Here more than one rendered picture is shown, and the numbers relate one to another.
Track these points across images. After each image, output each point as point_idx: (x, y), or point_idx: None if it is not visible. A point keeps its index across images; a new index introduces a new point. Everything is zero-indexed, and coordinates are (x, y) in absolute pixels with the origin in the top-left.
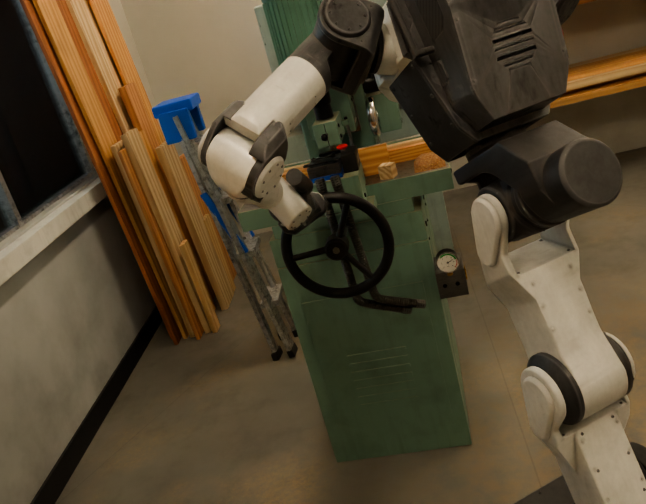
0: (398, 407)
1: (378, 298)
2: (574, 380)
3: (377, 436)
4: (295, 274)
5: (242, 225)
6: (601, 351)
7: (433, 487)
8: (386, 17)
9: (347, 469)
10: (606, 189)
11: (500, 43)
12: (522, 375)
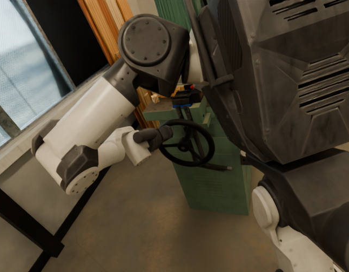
0: (216, 197)
1: (206, 165)
2: None
3: (207, 204)
4: (163, 153)
5: (145, 117)
6: None
7: (226, 235)
8: (193, 36)
9: (193, 213)
10: None
11: (308, 87)
12: None
